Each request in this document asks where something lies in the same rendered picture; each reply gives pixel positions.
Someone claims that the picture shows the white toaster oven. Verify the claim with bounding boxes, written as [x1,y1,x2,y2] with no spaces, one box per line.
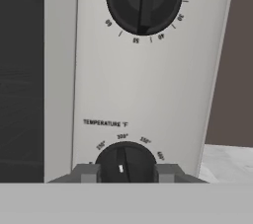
[43,0,237,184]

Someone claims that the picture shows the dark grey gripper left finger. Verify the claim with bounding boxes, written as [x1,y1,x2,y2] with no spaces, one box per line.
[47,164,102,184]

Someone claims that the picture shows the black timer knob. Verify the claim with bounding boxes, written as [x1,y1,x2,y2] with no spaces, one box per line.
[105,0,184,37]

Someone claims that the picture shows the dark glass toaster oven door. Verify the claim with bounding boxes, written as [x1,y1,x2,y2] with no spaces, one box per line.
[0,0,45,184]

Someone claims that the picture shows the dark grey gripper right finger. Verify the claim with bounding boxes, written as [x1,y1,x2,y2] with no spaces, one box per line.
[153,164,210,184]

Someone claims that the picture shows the black temperature knob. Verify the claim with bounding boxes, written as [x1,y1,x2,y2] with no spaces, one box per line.
[94,140,158,184]

